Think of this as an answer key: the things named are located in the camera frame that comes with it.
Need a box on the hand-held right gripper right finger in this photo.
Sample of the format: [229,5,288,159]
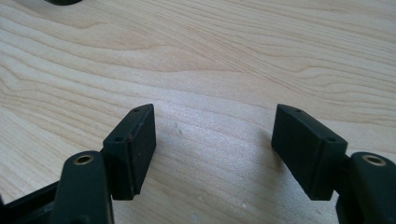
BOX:
[270,104,349,202]

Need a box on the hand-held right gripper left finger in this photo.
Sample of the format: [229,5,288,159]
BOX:
[102,103,157,201]

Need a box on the dark round object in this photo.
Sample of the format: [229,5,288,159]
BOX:
[43,0,84,7]

